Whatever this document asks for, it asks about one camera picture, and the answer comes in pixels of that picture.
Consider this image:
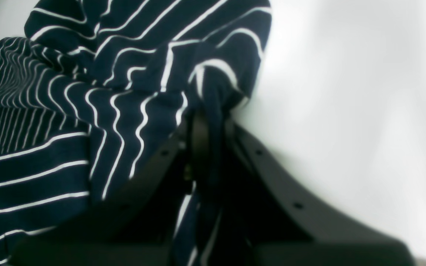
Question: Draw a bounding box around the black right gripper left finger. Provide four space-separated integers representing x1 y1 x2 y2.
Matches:
8 111 209 266

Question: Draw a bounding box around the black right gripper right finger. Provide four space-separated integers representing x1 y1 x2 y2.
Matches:
224 118 416 266

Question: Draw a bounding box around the navy white striped T-shirt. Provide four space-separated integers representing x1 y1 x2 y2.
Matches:
0 0 272 266

